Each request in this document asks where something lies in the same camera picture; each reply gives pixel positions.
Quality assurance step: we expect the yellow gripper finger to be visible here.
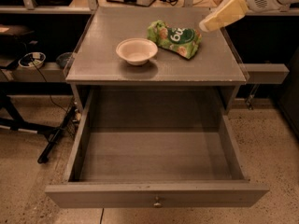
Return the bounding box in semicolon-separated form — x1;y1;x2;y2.
199;0;249;32
215;0;231;12

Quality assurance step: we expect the green rice chip bag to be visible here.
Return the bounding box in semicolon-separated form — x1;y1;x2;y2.
147;21;202;60

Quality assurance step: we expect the white paper bowl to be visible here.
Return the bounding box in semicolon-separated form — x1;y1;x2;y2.
116;38;158;66

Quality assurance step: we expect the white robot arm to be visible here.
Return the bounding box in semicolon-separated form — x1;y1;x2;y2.
199;0;299;32

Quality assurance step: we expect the grey cabinet with top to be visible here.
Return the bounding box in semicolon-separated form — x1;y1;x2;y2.
66;7;248;110

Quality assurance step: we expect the open grey top drawer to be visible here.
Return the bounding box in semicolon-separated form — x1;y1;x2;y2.
46;87;268;208

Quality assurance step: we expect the metal drawer knob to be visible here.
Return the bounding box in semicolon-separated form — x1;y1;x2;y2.
153;196;163;208

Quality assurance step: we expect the black bag on shelf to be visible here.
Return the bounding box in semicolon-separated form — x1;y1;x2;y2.
0;24;35;47

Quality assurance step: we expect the dark grey bowl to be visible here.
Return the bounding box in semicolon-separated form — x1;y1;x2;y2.
56;52;73;68

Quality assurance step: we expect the black metal stand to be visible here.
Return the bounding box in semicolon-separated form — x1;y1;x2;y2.
0;92;76;164

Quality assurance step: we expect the grey shelf rail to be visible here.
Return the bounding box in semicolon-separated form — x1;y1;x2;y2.
0;63;65;83

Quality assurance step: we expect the white bowl with cable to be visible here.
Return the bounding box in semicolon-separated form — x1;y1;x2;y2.
18;51;46;69

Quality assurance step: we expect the black cable on floor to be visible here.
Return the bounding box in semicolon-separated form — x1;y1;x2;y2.
29;57;69;114

